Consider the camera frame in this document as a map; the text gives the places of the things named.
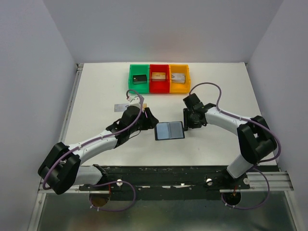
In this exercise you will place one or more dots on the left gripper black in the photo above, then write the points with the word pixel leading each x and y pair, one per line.
pixel 149 119

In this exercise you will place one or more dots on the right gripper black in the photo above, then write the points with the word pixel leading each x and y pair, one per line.
pixel 186 119

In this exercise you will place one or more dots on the black leather card holder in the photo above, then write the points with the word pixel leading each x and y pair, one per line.
pixel 169 131

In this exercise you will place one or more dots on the gold credit card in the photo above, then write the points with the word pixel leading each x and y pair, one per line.
pixel 144 105

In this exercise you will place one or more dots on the silver credit card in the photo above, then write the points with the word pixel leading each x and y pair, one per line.
pixel 120 107

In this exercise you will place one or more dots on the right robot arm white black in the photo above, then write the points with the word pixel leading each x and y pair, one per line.
pixel 255 140

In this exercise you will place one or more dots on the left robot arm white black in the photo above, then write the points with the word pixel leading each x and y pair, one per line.
pixel 96 146

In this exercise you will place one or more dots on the silver cards in yellow bin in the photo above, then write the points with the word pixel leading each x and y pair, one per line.
pixel 178 78

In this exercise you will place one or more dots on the black card in green bin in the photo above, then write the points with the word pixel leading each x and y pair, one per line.
pixel 139 79

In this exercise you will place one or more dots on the gold card in red bin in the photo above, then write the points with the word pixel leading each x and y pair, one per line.
pixel 158 76

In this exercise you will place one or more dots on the yellow plastic bin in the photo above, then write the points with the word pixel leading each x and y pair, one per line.
pixel 177 88

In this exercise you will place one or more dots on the red plastic bin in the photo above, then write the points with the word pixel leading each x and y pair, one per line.
pixel 159 86

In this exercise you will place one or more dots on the green plastic bin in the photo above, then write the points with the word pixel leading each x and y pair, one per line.
pixel 139 69

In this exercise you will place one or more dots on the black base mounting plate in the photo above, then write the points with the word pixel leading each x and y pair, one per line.
pixel 129 192

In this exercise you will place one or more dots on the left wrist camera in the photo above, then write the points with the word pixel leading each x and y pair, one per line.
pixel 134 101

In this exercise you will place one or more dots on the aluminium rail left side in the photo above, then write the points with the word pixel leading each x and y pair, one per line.
pixel 71 102

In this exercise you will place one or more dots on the aluminium rail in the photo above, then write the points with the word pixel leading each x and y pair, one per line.
pixel 255 180
pixel 71 102

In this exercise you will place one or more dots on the aluminium rail front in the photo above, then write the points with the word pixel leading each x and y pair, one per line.
pixel 255 180

